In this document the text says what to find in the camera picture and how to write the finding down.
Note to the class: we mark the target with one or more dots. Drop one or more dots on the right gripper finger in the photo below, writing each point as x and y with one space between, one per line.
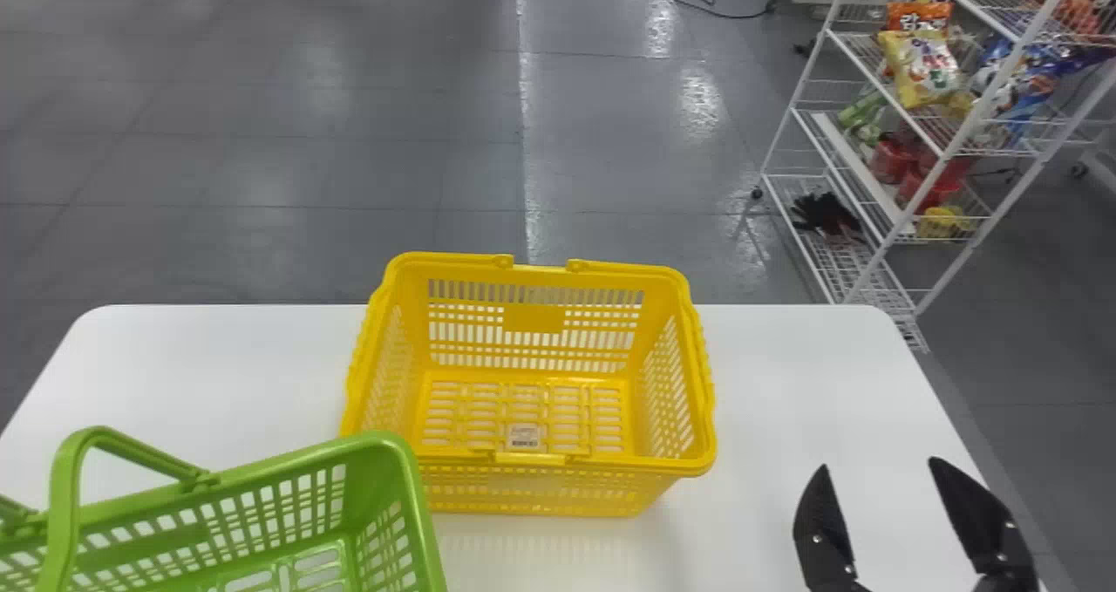
824 531
981 518

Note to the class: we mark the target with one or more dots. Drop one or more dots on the yellow basket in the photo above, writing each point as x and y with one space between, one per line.
532 472

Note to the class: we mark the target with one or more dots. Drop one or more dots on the small yellow snack packet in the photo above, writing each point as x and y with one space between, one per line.
940 222

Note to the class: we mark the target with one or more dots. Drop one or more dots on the black gloves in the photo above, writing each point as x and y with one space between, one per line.
824 215

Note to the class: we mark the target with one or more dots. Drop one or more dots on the red snack packet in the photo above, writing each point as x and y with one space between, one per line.
933 187
891 161

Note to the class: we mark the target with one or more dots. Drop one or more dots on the green snack packet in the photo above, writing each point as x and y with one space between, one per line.
861 112

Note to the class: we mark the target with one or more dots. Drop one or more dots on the blue snack packet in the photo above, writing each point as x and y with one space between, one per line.
1024 82

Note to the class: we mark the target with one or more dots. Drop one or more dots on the orange snack packet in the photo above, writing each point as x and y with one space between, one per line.
917 14

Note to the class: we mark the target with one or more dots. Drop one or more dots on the green basket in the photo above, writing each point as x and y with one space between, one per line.
261 479

